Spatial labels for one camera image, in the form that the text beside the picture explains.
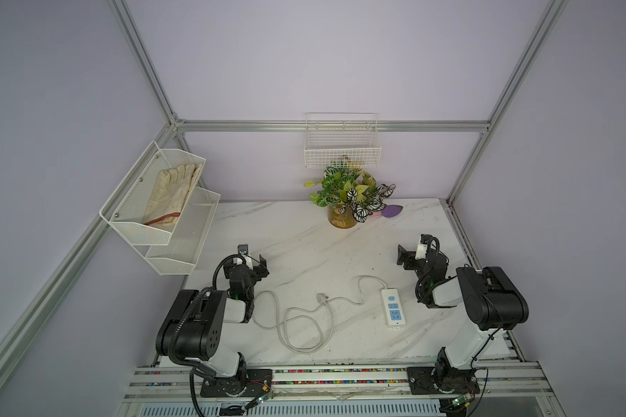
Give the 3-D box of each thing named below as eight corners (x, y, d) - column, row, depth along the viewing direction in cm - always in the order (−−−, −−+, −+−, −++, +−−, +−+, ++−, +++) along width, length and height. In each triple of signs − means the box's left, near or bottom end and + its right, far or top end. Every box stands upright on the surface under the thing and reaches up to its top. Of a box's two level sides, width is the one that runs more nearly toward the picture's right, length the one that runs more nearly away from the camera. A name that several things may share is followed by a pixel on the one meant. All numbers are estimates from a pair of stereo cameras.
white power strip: (386, 330, 84) (388, 328, 83) (380, 290, 93) (381, 287, 92) (405, 330, 84) (407, 328, 83) (397, 290, 93) (399, 287, 92)
